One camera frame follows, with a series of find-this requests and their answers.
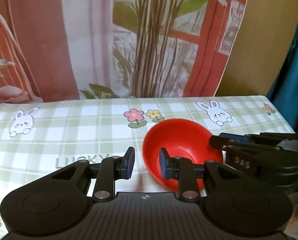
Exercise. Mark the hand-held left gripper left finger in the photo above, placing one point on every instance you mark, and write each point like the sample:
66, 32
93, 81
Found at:
131, 162

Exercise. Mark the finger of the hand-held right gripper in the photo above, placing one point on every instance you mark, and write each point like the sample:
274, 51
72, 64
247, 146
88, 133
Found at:
238, 147
276, 137

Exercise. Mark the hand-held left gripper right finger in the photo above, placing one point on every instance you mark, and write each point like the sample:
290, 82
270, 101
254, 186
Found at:
163, 163

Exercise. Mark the red bowl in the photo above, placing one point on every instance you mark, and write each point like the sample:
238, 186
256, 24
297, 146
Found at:
181, 140

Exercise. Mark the teal curtain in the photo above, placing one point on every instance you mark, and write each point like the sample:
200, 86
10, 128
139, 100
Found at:
292, 80

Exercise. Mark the checked bunny tablecloth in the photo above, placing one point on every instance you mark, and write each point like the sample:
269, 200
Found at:
76, 130

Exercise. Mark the brown wooden board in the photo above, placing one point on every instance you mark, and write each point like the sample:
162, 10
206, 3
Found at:
263, 42

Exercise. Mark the printed room scene wall cloth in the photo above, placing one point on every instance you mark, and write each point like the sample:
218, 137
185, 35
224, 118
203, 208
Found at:
101, 37

